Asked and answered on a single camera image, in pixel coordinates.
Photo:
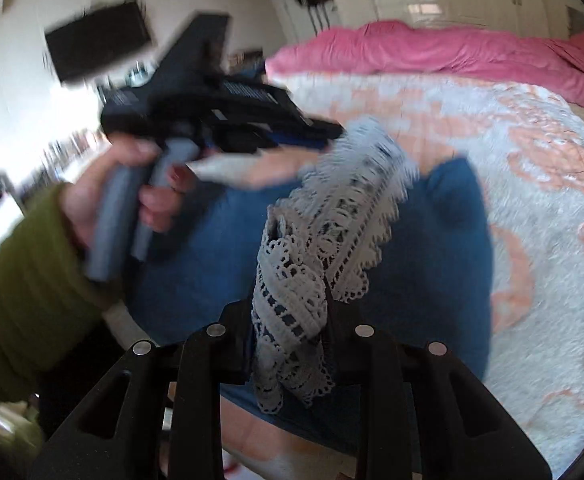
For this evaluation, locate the grey headboard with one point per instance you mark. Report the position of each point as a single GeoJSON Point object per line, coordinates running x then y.
{"type": "Point", "coordinates": [579, 20]}

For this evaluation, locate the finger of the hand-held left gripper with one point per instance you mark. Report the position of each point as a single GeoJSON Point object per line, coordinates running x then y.
{"type": "Point", "coordinates": [317, 132]}

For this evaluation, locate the pink duvet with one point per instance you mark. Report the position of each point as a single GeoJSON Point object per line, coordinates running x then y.
{"type": "Point", "coordinates": [422, 50]}

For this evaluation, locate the black television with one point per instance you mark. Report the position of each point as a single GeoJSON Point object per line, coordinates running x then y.
{"type": "Point", "coordinates": [96, 42]}

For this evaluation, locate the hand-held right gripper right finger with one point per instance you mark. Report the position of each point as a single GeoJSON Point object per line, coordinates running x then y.
{"type": "Point", "coordinates": [344, 350]}

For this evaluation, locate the pile of folded clothes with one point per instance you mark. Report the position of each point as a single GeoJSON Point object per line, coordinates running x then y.
{"type": "Point", "coordinates": [244, 62]}

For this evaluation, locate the person's left forearm green sleeve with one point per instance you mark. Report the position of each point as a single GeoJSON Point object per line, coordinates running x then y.
{"type": "Point", "coordinates": [26, 300]}

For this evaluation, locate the floral fleece blanket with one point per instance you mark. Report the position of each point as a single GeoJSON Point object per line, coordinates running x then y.
{"type": "Point", "coordinates": [547, 260]}

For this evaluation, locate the blue denim skirt with lace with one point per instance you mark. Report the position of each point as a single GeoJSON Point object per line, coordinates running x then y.
{"type": "Point", "coordinates": [422, 260]}

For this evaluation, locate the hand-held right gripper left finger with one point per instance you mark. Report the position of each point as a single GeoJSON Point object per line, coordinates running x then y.
{"type": "Point", "coordinates": [234, 350]}

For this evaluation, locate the person's left hand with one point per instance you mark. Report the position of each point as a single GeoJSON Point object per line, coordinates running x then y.
{"type": "Point", "coordinates": [84, 195]}

